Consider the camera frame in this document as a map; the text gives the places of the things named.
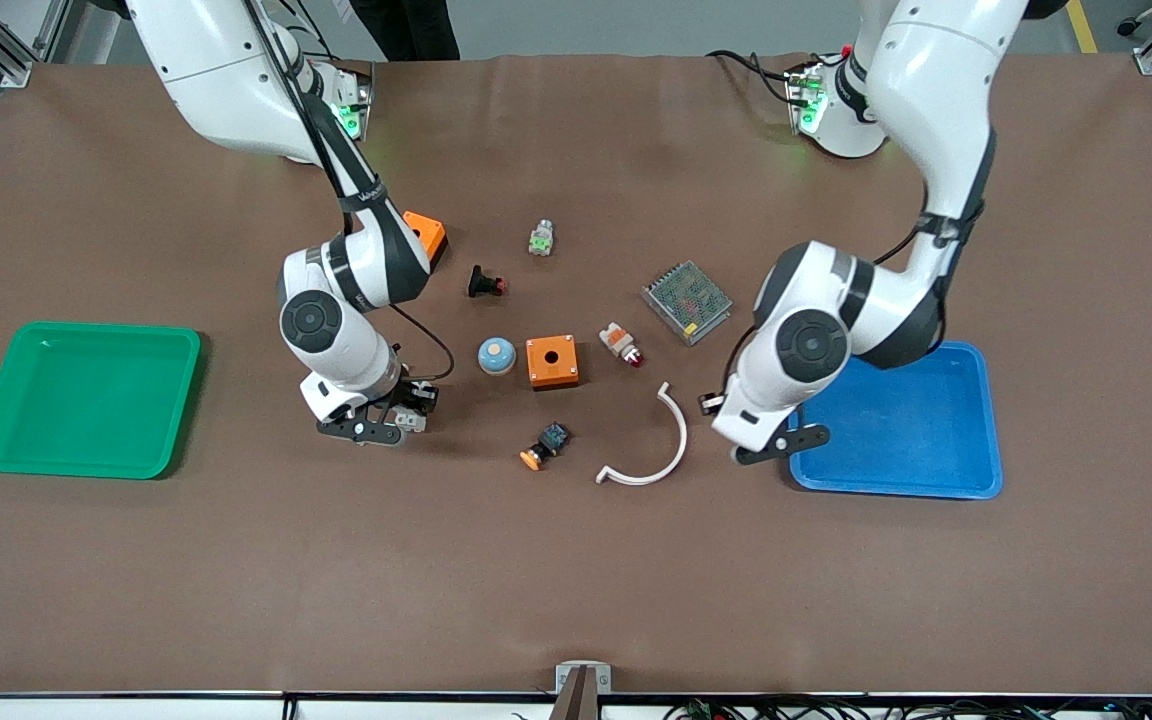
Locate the blue plastic tray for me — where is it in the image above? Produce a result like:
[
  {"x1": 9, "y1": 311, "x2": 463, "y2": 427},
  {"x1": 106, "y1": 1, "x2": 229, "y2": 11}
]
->
[{"x1": 785, "y1": 340, "x2": 1004, "y2": 501}]

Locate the metal mesh power supply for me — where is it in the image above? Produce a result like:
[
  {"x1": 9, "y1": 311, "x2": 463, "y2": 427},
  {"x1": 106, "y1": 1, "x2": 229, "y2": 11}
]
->
[{"x1": 640, "y1": 260, "x2": 735, "y2": 348}]

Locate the orange mushroom button blue body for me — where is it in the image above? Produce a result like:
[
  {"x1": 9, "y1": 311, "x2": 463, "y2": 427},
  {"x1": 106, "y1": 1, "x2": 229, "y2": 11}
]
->
[{"x1": 519, "y1": 421, "x2": 571, "y2": 472}]

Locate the red indicator lamp orange body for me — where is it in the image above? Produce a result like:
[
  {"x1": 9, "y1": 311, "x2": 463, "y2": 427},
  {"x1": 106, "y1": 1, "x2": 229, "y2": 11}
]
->
[{"x1": 598, "y1": 321, "x2": 645, "y2": 369}]

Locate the orange button box black base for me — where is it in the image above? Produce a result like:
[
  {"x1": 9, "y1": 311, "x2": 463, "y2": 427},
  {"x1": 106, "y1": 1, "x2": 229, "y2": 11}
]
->
[{"x1": 402, "y1": 210, "x2": 449, "y2": 273}]

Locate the green plastic tray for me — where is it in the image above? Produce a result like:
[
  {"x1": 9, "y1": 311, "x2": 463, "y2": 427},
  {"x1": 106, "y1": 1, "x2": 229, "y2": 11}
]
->
[{"x1": 0, "y1": 320, "x2": 203, "y2": 481}]

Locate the person in black trousers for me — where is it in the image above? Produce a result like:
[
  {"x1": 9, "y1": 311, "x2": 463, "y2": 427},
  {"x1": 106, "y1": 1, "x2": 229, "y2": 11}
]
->
[{"x1": 351, "y1": 0, "x2": 462, "y2": 61}]

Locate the large white curved bracket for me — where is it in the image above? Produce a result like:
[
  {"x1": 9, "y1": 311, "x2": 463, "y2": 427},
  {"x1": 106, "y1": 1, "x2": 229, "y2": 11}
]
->
[{"x1": 595, "y1": 381, "x2": 689, "y2": 488}]

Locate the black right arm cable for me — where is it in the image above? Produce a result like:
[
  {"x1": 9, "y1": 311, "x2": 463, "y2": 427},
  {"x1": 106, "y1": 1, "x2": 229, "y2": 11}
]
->
[{"x1": 246, "y1": 0, "x2": 455, "y2": 386}]

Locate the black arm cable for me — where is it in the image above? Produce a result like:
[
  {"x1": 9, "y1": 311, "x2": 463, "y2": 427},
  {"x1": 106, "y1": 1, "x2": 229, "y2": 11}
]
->
[
  {"x1": 706, "y1": 130, "x2": 987, "y2": 401},
  {"x1": 246, "y1": 0, "x2": 455, "y2": 386}
]

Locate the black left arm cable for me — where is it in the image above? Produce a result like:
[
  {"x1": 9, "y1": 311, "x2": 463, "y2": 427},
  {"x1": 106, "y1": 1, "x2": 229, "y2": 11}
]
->
[{"x1": 706, "y1": 130, "x2": 987, "y2": 401}]

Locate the black cable bundle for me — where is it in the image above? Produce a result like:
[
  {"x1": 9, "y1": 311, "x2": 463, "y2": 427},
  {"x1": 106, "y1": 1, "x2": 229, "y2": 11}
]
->
[{"x1": 666, "y1": 695, "x2": 1152, "y2": 720}]

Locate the grey metal mount bracket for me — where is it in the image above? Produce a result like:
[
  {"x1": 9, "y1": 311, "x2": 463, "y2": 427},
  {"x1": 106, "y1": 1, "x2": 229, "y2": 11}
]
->
[{"x1": 554, "y1": 660, "x2": 613, "y2": 696}]

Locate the black base cable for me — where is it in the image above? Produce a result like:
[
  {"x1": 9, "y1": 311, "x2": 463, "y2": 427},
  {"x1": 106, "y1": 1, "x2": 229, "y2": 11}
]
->
[{"x1": 706, "y1": 48, "x2": 852, "y2": 106}]

